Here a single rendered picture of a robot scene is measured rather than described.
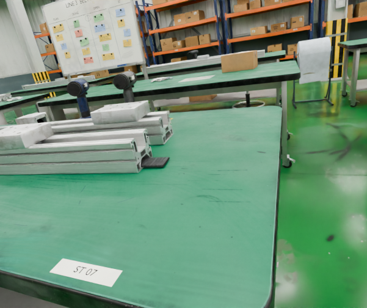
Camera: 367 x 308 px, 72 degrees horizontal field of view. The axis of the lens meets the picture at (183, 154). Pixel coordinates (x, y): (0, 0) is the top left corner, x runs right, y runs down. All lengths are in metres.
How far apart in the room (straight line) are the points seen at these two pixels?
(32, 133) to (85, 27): 3.49
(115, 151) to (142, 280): 0.36
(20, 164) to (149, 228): 0.54
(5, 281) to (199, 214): 0.32
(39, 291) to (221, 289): 0.27
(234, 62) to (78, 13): 2.53
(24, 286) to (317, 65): 3.96
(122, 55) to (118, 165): 3.33
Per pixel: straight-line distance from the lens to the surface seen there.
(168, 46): 10.96
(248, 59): 2.52
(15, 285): 0.51
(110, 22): 4.00
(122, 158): 0.64
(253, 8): 9.93
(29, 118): 1.35
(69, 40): 4.46
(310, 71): 4.10
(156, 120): 0.78
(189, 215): 0.45
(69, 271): 0.43
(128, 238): 0.44
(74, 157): 0.72
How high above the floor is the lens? 1.04
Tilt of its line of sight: 22 degrees down
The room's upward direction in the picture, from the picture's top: 10 degrees counter-clockwise
